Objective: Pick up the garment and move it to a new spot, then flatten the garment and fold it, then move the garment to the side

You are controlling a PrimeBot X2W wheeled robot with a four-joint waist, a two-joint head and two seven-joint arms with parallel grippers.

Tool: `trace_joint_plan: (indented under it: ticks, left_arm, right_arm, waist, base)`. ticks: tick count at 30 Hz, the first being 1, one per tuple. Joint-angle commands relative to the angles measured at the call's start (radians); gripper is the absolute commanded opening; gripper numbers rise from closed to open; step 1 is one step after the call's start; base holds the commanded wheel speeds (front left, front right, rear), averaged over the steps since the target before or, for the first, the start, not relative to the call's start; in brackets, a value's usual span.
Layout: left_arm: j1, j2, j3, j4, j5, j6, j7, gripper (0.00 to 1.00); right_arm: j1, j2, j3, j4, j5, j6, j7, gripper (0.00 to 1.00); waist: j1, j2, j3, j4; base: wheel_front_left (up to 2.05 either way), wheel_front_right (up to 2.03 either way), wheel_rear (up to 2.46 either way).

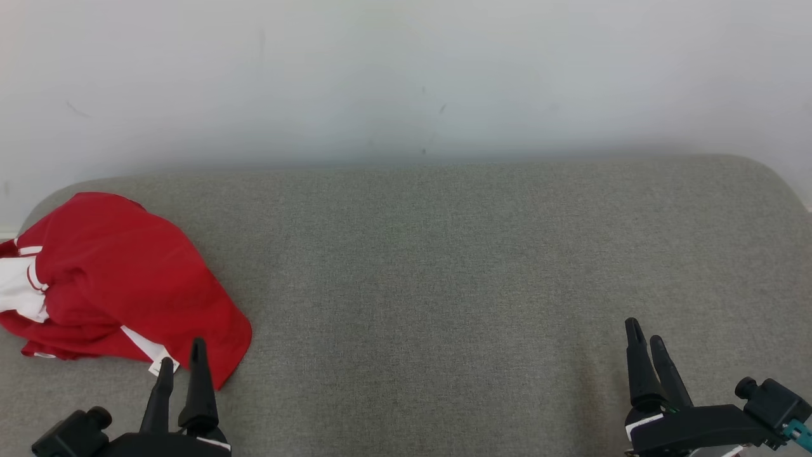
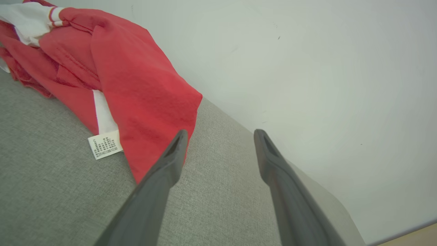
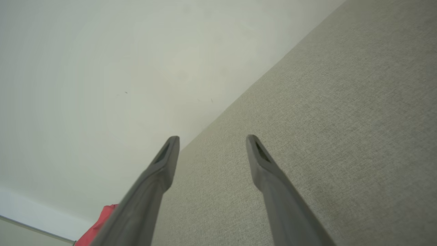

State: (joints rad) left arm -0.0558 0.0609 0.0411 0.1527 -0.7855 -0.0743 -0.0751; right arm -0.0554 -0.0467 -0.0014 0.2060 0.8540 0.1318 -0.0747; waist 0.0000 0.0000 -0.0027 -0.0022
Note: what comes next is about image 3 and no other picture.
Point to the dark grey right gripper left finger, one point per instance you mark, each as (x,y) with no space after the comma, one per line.
(143,201)

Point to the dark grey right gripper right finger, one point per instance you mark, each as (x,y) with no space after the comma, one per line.
(286,208)

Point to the red basketball jersey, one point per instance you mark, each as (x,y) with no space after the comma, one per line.
(97,229)

